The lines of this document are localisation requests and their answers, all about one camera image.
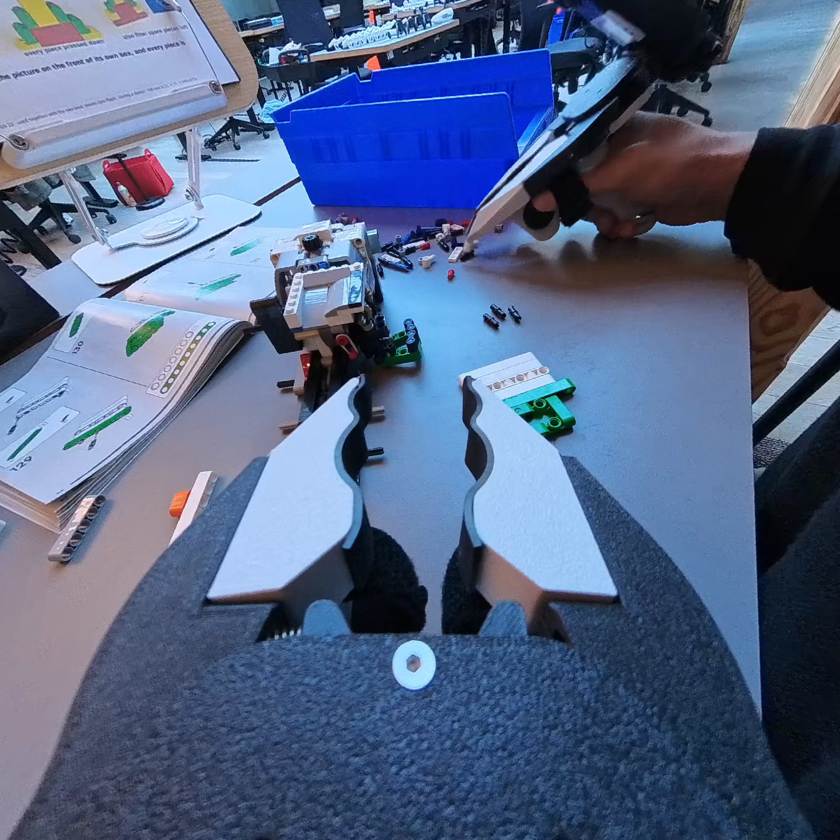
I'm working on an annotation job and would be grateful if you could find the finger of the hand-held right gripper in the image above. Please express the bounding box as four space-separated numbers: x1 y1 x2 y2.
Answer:
462 71 658 259

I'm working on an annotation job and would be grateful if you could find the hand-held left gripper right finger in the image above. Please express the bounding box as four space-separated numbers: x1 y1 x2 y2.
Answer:
458 375 620 621

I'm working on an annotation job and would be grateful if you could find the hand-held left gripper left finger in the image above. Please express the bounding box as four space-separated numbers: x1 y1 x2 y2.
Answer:
206 374 374 623

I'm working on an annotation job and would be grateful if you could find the pile of small lego pieces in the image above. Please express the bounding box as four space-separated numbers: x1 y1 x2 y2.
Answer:
328 210 506 273

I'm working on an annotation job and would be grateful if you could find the green and white lego panel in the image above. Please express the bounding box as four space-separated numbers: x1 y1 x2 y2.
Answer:
459 352 577 438

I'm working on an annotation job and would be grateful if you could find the person's right forearm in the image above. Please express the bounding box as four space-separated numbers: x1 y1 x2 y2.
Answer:
725 123 840 309

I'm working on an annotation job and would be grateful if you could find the white lego beam orange stud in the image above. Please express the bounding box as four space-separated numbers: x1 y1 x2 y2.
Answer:
168 470 219 546

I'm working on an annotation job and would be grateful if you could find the green black lego subassembly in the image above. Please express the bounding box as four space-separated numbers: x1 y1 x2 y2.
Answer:
377 319 424 368

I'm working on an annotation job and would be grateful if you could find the partly built lego truck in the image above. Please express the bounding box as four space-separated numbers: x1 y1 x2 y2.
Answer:
249 221 395 460

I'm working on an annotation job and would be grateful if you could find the grey lego beam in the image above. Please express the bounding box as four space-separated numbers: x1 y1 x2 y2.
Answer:
47 493 107 563

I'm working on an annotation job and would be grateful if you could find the black lego set box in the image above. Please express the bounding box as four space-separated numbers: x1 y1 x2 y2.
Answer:
0 259 61 362

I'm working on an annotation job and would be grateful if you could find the person's right hand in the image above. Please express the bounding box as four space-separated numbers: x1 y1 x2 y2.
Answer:
581 113 757 238

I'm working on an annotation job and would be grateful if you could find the blue plastic bin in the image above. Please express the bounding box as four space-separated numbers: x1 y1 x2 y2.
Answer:
270 49 555 210

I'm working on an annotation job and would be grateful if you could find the long table with white models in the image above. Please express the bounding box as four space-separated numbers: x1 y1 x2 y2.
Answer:
308 0 500 67

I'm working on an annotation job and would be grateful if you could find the open instruction booklet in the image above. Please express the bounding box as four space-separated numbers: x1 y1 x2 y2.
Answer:
0 226 309 532

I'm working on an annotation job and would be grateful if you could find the white document stand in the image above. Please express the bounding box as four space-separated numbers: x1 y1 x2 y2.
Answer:
0 0 263 286

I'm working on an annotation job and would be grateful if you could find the red bag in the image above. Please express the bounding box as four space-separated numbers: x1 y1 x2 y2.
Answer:
101 150 175 206

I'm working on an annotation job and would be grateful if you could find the laminated instruction sheet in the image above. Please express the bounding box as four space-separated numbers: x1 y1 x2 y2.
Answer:
0 0 240 135

